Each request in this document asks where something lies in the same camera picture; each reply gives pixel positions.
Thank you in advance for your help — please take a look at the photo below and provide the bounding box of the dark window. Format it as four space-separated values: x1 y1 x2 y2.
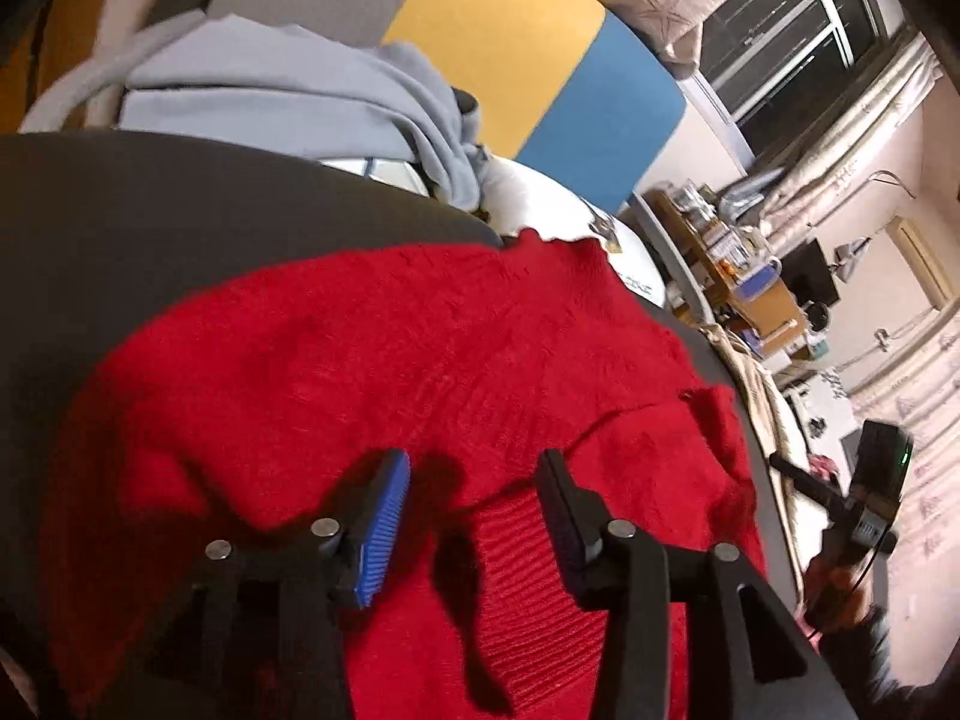
697 0 901 166

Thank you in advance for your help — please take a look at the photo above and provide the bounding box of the cluttered wooden desk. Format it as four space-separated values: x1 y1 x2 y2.
637 180 818 361

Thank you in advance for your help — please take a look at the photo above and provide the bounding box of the pale patterned curtain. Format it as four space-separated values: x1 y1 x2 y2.
720 37 942 256

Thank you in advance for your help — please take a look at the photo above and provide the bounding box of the blue padded panel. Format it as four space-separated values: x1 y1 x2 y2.
517 15 687 218

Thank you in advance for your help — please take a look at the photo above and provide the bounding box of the white printed garment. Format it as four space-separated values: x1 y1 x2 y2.
322 154 668 308

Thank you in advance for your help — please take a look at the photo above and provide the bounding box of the person's right forearm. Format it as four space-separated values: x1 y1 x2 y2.
817 604 950 720

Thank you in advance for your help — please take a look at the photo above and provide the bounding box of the person's right hand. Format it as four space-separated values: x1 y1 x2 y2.
801 532 877 635

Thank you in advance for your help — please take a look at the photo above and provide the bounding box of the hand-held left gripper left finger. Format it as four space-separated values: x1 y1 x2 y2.
94 448 412 720

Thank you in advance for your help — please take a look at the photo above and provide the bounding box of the beige starfish-print curtain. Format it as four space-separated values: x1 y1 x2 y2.
517 0 803 80

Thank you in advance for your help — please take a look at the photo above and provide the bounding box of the black monitor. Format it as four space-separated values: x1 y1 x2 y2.
780 240 839 308

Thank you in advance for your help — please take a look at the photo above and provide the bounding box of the white curved frame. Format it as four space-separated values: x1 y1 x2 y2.
19 11 207 136

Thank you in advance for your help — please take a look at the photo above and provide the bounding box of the red knitted sweater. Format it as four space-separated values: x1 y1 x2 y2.
37 229 770 720

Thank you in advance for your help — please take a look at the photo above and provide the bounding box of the beige bedding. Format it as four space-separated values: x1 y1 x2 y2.
705 322 811 593

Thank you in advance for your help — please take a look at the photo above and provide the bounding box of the yellow padded panel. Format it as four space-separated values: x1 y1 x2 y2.
382 0 608 162

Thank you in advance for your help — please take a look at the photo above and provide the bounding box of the grey desk lamp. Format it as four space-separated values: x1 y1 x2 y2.
831 236 871 282

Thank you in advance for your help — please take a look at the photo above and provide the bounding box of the light grey-blue hoodie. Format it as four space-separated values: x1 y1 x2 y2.
116 19 488 211

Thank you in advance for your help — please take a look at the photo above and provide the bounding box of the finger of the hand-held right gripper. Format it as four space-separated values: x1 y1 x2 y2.
769 454 852 512

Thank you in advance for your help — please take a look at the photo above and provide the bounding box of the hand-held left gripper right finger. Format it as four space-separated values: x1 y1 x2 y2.
536 448 860 720

